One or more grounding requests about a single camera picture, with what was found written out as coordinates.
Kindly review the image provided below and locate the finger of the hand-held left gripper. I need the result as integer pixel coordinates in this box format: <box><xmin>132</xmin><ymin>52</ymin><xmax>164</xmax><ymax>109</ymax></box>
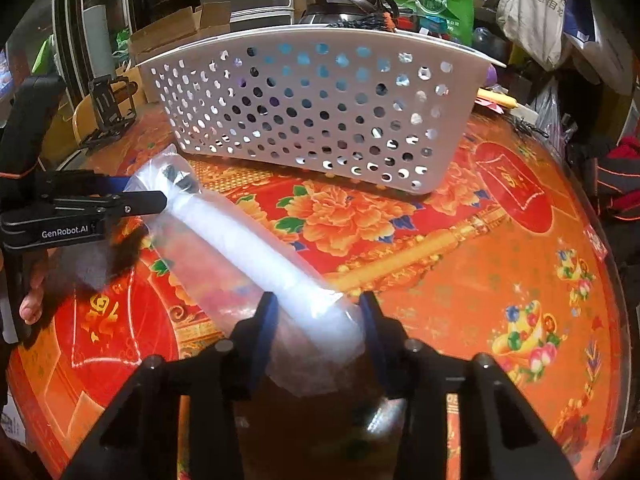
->
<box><xmin>120</xmin><ymin>190</ymin><xmax>169</xmax><ymax>218</ymax></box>
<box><xmin>100</xmin><ymin>174</ymin><xmax>137</xmax><ymax>195</ymax></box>

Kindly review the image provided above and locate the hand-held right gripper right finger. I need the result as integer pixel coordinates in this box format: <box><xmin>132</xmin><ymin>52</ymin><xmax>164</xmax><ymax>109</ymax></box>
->
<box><xmin>359</xmin><ymin>290</ymin><xmax>576</xmax><ymax>480</ymax></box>

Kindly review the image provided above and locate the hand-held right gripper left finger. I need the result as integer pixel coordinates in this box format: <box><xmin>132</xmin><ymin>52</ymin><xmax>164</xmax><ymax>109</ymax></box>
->
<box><xmin>60</xmin><ymin>291</ymin><xmax>279</xmax><ymax>480</ymax></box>

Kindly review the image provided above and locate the clear plastic bag with white roll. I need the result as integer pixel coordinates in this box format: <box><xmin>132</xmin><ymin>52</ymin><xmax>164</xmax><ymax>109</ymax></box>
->
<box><xmin>122</xmin><ymin>145</ymin><xmax>367</xmax><ymax>399</ymax></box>

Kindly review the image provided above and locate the white perforated plastic basket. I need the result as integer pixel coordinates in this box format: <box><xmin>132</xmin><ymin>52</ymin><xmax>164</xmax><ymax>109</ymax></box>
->
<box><xmin>135</xmin><ymin>25</ymin><xmax>507</xmax><ymax>197</ymax></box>

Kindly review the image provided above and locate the person's left hand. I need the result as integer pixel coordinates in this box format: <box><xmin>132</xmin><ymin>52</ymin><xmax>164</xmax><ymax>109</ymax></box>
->
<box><xmin>19</xmin><ymin>249</ymin><xmax>52</xmax><ymax>326</ymax></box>

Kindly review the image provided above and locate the black metal phone holder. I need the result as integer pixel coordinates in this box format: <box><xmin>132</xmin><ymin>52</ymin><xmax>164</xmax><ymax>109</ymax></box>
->
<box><xmin>89</xmin><ymin>75</ymin><xmax>140</xmax><ymax>149</ymax></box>

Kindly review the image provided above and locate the cardboard box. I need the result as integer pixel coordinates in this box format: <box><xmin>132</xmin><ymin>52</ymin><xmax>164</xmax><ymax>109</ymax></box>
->
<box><xmin>127</xmin><ymin>1</ymin><xmax>234</xmax><ymax>67</ymax></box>

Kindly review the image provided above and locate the dark glossy wardrobe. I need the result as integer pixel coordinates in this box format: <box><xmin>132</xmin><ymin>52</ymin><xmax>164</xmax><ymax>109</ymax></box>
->
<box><xmin>0</xmin><ymin>0</ymin><xmax>201</xmax><ymax>128</ymax></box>

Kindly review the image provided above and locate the pink paper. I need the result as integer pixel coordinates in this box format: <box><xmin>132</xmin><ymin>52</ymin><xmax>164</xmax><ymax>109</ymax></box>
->
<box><xmin>474</xmin><ymin>97</ymin><xmax>507</xmax><ymax>117</ymax></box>

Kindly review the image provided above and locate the bunch of keys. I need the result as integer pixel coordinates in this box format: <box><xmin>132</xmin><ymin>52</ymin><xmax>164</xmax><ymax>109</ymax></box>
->
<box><xmin>505</xmin><ymin>114</ymin><xmax>549</xmax><ymax>137</ymax></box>

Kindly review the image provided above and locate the banana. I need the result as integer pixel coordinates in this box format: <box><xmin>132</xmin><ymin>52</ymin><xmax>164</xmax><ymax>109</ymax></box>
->
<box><xmin>476</xmin><ymin>87</ymin><xmax>519</xmax><ymax>109</ymax></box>

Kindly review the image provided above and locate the red and black clothing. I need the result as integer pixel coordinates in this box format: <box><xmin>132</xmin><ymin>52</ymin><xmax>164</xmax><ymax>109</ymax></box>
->
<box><xmin>594</xmin><ymin>137</ymin><xmax>640</xmax><ymax>222</ymax></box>

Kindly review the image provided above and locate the green shopping bag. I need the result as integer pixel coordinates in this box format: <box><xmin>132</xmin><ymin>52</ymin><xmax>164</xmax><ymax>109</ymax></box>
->
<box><xmin>379</xmin><ymin>0</ymin><xmax>476</xmax><ymax>47</ymax></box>

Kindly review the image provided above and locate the beige canvas tote bag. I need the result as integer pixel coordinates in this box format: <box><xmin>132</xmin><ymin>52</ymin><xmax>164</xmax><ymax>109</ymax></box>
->
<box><xmin>496</xmin><ymin>0</ymin><xmax>569</xmax><ymax>72</ymax></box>

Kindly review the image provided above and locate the blue and white bag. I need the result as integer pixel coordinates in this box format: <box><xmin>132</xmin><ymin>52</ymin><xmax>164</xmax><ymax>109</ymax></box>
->
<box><xmin>562</xmin><ymin>0</ymin><xmax>617</xmax><ymax>67</ymax></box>

